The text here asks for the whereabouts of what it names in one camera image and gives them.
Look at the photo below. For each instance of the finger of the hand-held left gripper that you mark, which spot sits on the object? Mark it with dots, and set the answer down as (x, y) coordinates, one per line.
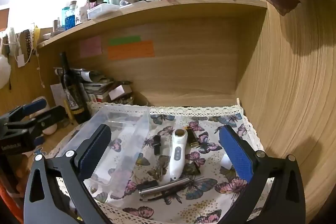
(38, 104)
(50, 116)

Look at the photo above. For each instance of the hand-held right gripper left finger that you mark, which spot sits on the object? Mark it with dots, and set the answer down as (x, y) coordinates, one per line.
(97, 150)

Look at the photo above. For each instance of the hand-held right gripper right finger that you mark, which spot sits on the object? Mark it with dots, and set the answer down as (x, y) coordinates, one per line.
(236, 153)

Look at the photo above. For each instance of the small white cube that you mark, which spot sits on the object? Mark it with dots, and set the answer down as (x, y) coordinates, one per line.
(226, 162)

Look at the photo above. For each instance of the clear plastic storage box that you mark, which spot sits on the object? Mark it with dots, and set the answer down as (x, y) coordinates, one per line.
(123, 140)

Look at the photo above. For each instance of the black and gold lipstick tube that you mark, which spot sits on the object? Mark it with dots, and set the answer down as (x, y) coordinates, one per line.
(193, 137)

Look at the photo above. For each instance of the white handheld massager device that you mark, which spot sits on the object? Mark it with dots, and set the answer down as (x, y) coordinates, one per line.
(176, 153)

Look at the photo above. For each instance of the small black clip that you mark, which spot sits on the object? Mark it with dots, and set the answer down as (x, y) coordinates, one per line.
(157, 144)

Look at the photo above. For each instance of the silver metal hair tool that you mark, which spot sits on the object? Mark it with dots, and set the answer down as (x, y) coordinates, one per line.
(164, 186)

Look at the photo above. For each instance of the person's left forearm orange sleeve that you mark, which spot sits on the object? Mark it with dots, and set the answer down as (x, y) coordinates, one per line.
(10, 200)

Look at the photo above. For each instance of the yellow pencil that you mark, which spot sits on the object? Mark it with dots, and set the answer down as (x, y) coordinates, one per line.
(67, 109)

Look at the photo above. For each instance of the white paper sheet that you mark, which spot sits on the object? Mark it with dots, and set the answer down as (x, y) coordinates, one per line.
(56, 95)

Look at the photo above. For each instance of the dark wine bottle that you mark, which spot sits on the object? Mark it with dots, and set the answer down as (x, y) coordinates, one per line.
(74, 98)

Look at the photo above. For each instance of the butterfly print lace cloth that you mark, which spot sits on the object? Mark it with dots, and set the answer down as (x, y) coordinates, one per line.
(210, 187)

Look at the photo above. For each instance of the white fluffy ball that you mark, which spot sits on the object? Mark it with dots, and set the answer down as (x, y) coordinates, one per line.
(4, 71)

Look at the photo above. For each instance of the stack of magazines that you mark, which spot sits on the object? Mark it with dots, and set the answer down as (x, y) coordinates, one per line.
(97, 85)

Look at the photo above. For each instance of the small white cardboard box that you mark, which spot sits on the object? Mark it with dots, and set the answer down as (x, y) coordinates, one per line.
(117, 92)

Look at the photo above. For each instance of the pink sticky note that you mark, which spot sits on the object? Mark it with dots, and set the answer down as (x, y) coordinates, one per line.
(90, 47)

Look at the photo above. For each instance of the blue liquid bottle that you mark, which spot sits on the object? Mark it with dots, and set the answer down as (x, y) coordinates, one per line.
(68, 18)

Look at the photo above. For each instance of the orange sticky note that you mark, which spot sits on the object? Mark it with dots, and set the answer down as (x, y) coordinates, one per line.
(130, 50)

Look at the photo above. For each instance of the green sticky note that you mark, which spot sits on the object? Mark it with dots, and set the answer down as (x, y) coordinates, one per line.
(124, 40)

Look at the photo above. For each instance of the clear lidded plastic container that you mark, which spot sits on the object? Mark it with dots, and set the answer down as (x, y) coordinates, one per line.
(103, 11)

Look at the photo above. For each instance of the wooden shelf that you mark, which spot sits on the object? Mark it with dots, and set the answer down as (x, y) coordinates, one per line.
(157, 7)

